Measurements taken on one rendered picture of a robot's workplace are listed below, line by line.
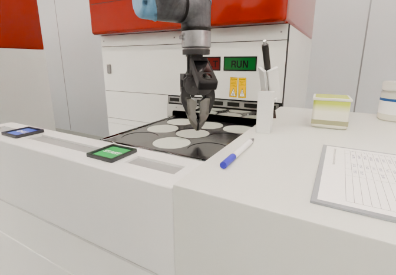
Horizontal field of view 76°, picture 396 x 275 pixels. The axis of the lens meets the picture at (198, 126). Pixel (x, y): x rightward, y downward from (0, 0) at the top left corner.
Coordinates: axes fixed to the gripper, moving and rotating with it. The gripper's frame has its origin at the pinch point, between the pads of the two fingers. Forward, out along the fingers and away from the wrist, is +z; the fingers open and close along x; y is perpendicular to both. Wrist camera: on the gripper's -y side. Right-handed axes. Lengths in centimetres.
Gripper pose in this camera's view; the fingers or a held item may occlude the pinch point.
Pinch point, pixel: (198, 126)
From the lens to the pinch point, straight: 68.6
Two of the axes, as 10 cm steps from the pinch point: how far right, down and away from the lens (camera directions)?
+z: 0.0, 9.7, 2.5
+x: -9.7, 0.6, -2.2
